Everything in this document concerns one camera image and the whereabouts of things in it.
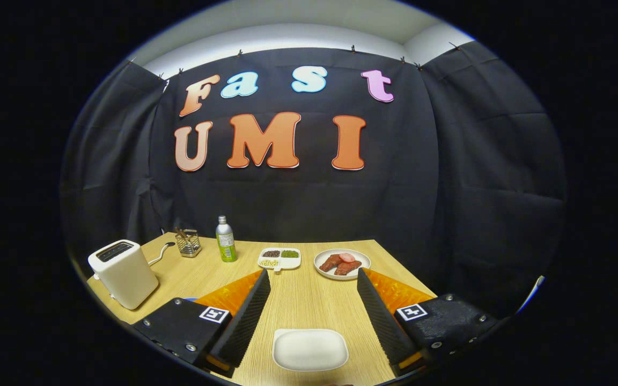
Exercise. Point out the white toaster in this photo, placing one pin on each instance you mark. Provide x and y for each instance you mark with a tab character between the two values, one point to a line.
126	279

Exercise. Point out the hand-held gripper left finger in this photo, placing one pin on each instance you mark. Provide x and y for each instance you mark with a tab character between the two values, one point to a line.
244	316

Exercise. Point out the pink sausage slice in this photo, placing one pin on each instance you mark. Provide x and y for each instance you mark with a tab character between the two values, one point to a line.
347	257

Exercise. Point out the white round plate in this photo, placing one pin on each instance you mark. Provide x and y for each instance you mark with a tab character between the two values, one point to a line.
324	272

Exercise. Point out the black backdrop cloth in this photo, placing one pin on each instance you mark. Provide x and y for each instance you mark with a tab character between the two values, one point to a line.
314	203

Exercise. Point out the white divided seed dish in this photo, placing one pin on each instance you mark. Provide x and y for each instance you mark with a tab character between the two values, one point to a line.
278	258

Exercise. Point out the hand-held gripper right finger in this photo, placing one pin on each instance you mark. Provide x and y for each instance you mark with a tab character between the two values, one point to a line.
380	316

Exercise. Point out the white rectangular plate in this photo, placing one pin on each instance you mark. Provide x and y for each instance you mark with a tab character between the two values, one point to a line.
310	349

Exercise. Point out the green metal bottle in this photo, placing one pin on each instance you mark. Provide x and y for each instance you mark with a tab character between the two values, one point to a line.
227	244

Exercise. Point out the dark red meat piece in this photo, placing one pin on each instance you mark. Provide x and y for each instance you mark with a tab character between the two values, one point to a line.
330	263
347	268

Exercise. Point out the brown wooden utensils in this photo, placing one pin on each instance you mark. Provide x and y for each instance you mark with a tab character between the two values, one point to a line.
181	234

